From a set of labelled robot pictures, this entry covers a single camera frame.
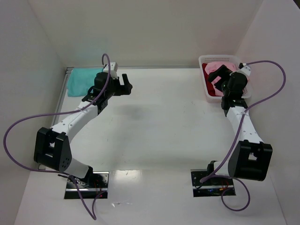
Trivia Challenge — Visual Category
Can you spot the pink t shirt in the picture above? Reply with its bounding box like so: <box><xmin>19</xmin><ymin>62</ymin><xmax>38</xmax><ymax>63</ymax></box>
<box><xmin>203</xmin><ymin>62</ymin><xmax>237</xmax><ymax>97</ymax></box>

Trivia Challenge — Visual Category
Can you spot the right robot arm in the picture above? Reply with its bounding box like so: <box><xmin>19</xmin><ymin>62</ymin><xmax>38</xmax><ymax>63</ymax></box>
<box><xmin>208</xmin><ymin>64</ymin><xmax>273</xmax><ymax>181</ymax></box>

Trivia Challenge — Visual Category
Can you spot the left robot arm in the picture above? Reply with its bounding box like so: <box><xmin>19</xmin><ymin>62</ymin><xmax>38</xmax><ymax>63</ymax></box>
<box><xmin>34</xmin><ymin>72</ymin><xmax>133</xmax><ymax>186</ymax></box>

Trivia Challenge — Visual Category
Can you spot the red t shirt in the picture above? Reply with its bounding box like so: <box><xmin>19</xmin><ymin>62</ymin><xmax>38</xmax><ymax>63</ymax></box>
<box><xmin>202</xmin><ymin>63</ymin><xmax>216</xmax><ymax>97</ymax></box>

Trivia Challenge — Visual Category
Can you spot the white plastic basket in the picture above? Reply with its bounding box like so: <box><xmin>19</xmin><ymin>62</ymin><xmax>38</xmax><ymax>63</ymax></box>
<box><xmin>198</xmin><ymin>55</ymin><xmax>253</xmax><ymax>103</ymax></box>

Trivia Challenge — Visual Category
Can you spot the teal folded t shirt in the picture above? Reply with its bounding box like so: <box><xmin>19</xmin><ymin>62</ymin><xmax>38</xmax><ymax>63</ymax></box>
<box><xmin>67</xmin><ymin>68</ymin><xmax>103</xmax><ymax>97</ymax></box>

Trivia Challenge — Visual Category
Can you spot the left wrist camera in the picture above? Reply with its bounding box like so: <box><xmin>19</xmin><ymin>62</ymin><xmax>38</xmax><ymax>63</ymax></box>
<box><xmin>102</xmin><ymin>62</ymin><xmax>118</xmax><ymax>79</ymax></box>

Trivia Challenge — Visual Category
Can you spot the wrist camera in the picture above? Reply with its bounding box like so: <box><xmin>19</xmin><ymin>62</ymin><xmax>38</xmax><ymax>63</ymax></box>
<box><xmin>102</xmin><ymin>62</ymin><xmax>118</xmax><ymax>79</ymax></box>
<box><xmin>237</xmin><ymin>63</ymin><xmax>251</xmax><ymax>77</ymax></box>

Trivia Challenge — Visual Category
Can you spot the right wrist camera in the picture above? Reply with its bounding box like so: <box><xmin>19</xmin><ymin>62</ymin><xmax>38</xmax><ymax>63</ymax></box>
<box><xmin>237</xmin><ymin>63</ymin><xmax>251</xmax><ymax>77</ymax></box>

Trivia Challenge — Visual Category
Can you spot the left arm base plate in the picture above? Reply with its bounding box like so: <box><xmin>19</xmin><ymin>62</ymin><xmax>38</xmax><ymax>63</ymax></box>
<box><xmin>64</xmin><ymin>172</ymin><xmax>110</xmax><ymax>199</ymax></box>

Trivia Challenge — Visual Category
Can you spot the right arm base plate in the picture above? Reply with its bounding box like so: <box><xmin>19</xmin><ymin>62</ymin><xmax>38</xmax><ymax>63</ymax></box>
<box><xmin>191</xmin><ymin>169</ymin><xmax>236</xmax><ymax>197</ymax></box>

